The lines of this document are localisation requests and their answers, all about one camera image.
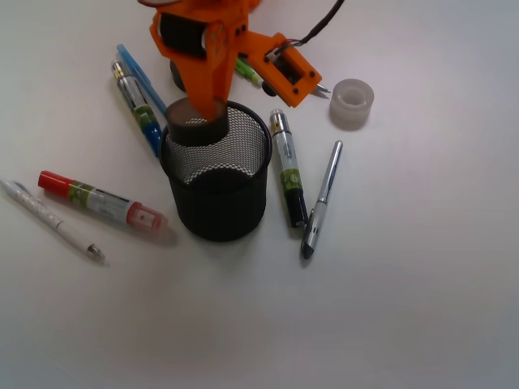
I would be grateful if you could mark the white ballpoint pen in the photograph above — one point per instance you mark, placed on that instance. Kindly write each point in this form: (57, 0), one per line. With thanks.
(67, 232)

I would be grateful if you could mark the orange gripper body with motor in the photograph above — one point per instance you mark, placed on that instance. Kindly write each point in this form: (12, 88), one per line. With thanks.
(203, 30)

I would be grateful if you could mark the black mesh pen holder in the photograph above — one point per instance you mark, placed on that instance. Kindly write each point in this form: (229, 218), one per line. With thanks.
(220, 189)

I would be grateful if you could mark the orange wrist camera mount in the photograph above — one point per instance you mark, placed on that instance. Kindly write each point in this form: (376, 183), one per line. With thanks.
(280, 65)

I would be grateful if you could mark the dark tape roll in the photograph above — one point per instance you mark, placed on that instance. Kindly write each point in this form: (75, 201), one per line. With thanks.
(188, 128)

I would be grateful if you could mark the green pen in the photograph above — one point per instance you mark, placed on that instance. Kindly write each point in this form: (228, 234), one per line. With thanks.
(245, 71)

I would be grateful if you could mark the black capped marker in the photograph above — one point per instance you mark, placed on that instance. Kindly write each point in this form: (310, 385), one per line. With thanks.
(288, 169)

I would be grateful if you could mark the clear tape roll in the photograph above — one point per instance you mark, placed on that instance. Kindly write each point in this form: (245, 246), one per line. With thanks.
(350, 104)

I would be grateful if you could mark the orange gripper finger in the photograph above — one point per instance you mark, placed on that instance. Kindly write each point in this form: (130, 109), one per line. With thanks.
(199, 78)
(222, 63)

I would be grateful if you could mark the red capped marker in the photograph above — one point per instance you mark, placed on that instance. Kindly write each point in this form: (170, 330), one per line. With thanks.
(113, 207)

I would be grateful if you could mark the silver metal pen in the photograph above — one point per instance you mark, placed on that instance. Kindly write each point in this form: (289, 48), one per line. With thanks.
(318, 212)

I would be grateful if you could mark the light blue pen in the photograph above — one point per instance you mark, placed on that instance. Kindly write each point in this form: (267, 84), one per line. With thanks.
(144, 81)

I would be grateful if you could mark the blue capped marker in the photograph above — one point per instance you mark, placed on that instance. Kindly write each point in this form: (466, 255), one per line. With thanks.
(139, 107)

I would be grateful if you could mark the dark blue ballpoint pen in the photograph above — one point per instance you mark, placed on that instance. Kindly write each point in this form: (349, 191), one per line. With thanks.
(319, 91)

